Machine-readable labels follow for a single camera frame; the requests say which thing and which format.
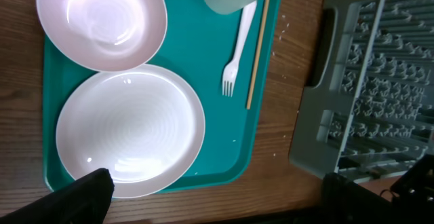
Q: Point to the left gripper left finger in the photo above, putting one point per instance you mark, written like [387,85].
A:
[86,200]

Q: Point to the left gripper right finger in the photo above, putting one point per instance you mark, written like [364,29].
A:
[344,201]

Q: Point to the large pink plate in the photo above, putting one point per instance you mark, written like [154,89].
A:
[146,126]

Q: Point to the white plastic fork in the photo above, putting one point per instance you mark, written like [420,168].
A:
[231,69]

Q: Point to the pink bowl with nuts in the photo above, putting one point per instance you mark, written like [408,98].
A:
[105,35]

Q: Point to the wooden chopstick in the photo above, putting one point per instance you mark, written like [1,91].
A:
[257,54]

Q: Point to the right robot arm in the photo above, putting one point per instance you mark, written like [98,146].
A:
[413,192]

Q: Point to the grey dishwasher rack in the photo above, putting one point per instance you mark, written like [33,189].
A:
[367,110]

